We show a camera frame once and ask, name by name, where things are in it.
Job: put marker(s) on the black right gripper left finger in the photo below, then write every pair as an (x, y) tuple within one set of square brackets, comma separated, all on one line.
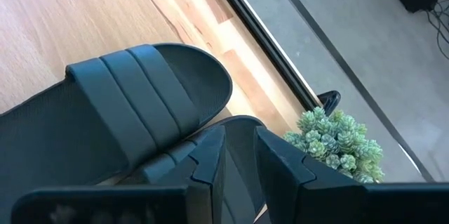
[(207, 189)]

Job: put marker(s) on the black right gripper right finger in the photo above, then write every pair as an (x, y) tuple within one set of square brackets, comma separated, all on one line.
[(298, 192)]

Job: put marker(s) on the black slide sandal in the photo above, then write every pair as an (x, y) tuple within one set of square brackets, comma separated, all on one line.
[(105, 111), (242, 146)]

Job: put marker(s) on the potted green succulent plant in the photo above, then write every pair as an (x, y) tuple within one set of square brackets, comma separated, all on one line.
[(336, 143)]

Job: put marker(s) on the black aluminium table frame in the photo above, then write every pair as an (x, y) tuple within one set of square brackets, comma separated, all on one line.
[(259, 34)]

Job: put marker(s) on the wooden shelf with black frame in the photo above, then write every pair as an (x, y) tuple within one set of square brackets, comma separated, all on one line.
[(70, 13)]

